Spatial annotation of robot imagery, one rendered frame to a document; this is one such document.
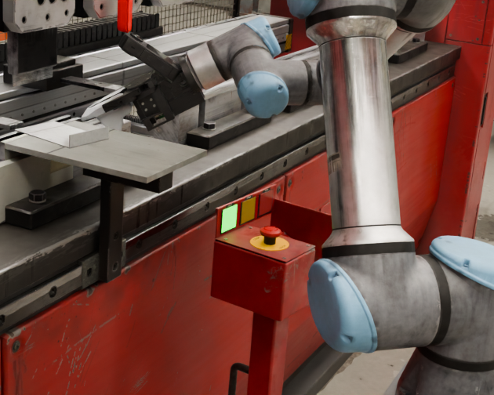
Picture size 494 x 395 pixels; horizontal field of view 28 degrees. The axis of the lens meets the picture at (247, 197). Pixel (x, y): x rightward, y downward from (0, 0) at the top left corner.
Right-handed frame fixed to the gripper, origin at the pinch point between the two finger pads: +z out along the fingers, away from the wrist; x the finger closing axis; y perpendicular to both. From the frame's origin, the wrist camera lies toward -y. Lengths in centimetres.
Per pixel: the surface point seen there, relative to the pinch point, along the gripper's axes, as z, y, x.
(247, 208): -16.4, 31.7, 7.8
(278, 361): -9, 61, 2
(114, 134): -4.6, 3.4, -10.6
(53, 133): 3.6, -1.5, -12.8
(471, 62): -92, 74, 166
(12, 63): 3.2, -14.6, -14.7
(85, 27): 4, -6, 66
